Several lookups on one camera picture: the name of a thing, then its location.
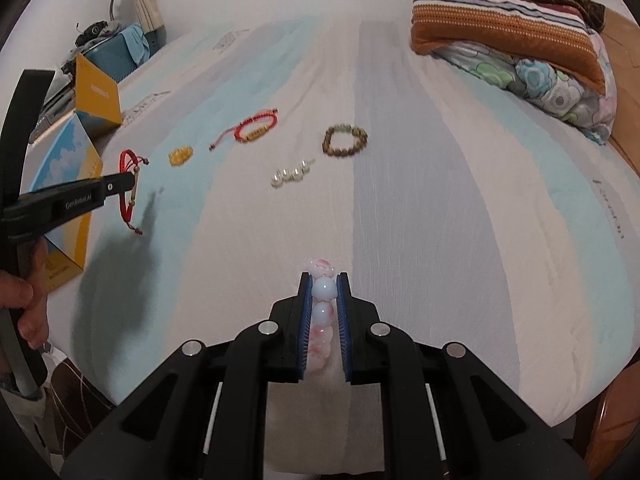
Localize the blue storage box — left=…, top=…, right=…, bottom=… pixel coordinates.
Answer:
left=81, top=22, right=169, bottom=84

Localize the floral pillow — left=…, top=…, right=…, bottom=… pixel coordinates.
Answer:
left=431, top=30, right=617, bottom=147

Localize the person's left hand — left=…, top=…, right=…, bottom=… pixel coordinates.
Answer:
left=0, top=239, right=51, bottom=352

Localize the striped bed sheet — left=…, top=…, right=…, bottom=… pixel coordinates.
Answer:
left=47, top=12, right=627, bottom=476

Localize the striped folded blanket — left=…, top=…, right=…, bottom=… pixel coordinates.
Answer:
left=409, top=0, right=608, bottom=95

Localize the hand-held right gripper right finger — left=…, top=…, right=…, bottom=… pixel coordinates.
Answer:
left=336, top=272, right=591, bottom=480

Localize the pink white bead bracelet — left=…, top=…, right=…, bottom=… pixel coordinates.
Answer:
left=305, top=257, right=337, bottom=377

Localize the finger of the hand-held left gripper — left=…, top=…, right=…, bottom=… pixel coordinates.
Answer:
left=101, top=171, right=139, bottom=206

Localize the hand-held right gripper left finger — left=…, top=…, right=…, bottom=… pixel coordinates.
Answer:
left=60, top=272, right=313, bottom=480

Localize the brown wooden bead bracelet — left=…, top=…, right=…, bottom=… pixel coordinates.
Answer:
left=322, top=123, right=369, bottom=158

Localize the yellow blue cardboard box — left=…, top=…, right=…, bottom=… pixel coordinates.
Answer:
left=20, top=52, right=124, bottom=292

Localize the red gold-tube string bracelet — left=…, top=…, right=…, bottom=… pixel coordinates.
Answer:
left=208, top=108, right=280, bottom=152

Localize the white pearl bead string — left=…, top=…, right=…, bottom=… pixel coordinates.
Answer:
left=270, top=158, right=317, bottom=189

